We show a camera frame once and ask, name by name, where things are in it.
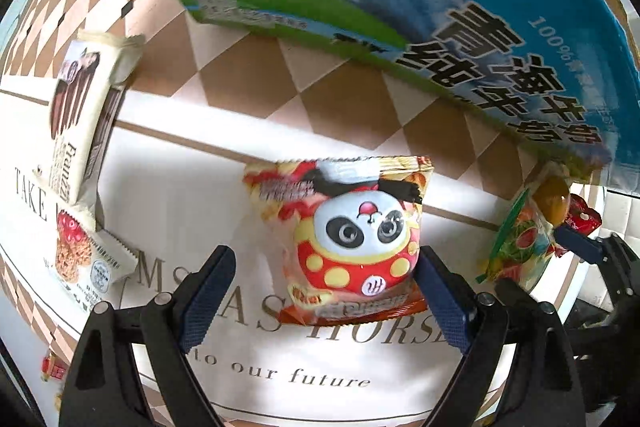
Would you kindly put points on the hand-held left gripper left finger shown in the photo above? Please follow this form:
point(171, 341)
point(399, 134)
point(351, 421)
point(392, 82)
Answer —
point(207, 302)

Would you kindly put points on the red panda snack packet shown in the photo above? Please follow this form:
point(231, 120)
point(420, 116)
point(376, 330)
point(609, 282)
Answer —
point(355, 237)

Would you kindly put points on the red triangular snack packet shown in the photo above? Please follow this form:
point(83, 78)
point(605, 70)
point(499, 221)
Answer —
point(582, 214)

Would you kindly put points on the small yellow jelly cup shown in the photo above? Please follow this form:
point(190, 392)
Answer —
point(550, 202)

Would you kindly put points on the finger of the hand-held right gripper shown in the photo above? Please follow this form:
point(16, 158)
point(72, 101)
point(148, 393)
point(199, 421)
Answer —
point(577, 244)
point(512, 289)

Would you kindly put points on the red packet with cream edge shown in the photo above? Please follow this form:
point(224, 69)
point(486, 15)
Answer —
point(52, 369)

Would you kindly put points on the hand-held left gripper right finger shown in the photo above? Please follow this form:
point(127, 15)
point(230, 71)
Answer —
point(445, 302)

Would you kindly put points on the green fruit candy packet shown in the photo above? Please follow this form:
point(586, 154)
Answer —
point(525, 242)

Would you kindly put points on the white oat bar packet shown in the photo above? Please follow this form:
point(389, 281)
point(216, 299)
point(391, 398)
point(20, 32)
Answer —
point(80, 252)

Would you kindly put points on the cardboard box blue print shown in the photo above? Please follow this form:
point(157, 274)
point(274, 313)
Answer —
point(400, 32)

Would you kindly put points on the brown checkered tablecloth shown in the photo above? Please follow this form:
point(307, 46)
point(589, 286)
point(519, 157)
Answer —
point(200, 217)

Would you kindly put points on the cream chocolate wafer packet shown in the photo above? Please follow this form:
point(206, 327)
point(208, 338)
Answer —
point(75, 117)

